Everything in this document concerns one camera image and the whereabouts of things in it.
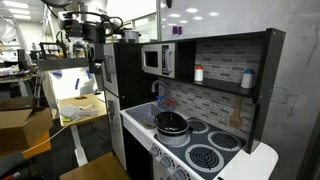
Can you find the fridge door with dispenser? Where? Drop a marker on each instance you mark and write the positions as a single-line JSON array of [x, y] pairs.
[[115, 133]]

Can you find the large grey pot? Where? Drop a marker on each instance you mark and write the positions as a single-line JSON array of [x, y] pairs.
[[131, 36]]

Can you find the toy faucet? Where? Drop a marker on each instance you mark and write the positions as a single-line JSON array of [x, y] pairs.
[[156, 85]]

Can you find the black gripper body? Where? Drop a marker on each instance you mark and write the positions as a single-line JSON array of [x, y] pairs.
[[97, 50]]

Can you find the open cardboard box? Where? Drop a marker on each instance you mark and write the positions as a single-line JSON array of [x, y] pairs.
[[20, 128]]

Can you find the grey stove knob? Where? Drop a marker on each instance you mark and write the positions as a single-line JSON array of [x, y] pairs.
[[180, 174], [166, 161], [155, 150]]

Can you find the grey sink basin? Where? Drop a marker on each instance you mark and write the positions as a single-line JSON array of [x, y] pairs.
[[143, 113]]

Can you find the white black toy kitchen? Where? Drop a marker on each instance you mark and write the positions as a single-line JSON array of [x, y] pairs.
[[133, 76]]

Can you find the brown marker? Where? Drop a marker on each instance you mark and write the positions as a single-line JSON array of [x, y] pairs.
[[81, 97]]

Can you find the cluttered workbench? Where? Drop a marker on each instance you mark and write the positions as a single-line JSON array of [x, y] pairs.
[[13, 78]]

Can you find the wooden top desk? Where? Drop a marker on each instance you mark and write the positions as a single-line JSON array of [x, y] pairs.
[[90, 100]]

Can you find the white foam board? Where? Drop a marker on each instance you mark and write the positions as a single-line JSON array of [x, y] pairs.
[[66, 86]]

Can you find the round stove burner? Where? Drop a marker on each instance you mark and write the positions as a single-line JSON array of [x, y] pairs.
[[204, 158], [199, 126], [224, 140], [178, 145]]

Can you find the orange-capped white shaker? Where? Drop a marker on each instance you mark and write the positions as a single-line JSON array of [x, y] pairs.
[[198, 74]]

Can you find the blue tape strip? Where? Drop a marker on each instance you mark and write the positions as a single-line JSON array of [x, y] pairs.
[[77, 84], [88, 75], [57, 74]]

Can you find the toy microwave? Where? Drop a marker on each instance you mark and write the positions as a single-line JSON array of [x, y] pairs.
[[153, 60]]

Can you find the grey equipment cart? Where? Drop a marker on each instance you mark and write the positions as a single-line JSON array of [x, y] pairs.
[[63, 63]]

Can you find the purple magnet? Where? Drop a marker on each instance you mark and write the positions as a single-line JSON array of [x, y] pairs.
[[174, 30], [179, 30]]

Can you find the wooden spatula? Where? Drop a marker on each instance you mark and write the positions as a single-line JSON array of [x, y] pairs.
[[235, 120]]

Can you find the whiteboard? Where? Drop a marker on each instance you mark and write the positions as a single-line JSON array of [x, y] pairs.
[[233, 16]]

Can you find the blue-capped white shaker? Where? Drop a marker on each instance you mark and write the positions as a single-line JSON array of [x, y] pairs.
[[247, 80]]

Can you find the small grey pot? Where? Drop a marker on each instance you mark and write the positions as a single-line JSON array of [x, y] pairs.
[[171, 138]]

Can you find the orange box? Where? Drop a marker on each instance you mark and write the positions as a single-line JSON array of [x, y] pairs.
[[40, 146]]

